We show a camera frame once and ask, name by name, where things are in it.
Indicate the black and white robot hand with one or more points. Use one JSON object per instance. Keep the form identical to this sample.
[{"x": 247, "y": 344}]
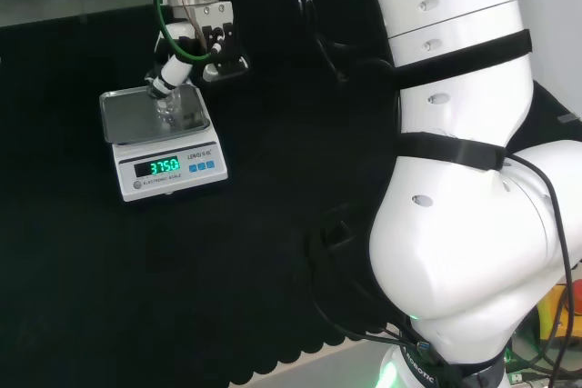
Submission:
[{"x": 218, "y": 33}]

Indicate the clear glass graduated beaker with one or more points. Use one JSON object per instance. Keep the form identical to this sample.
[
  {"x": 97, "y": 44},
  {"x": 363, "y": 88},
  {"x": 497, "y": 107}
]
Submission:
[{"x": 167, "y": 113}]

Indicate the white electronic balance steel pan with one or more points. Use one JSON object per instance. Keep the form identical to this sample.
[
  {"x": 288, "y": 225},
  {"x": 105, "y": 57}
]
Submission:
[{"x": 173, "y": 179}]

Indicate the black bench cloth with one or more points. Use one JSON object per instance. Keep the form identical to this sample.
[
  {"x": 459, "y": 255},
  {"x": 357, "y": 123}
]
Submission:
[{"x": 136, "y": 292}]

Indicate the gray tape piece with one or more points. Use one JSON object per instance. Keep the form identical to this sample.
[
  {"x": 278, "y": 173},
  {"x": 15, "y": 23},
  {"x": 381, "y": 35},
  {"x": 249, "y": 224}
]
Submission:
[{"x": 569, "y": 118}]

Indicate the yellow stop button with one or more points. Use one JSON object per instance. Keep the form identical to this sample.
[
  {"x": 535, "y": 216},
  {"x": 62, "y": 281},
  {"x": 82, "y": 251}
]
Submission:
[{"x": 561, "y": 306}]

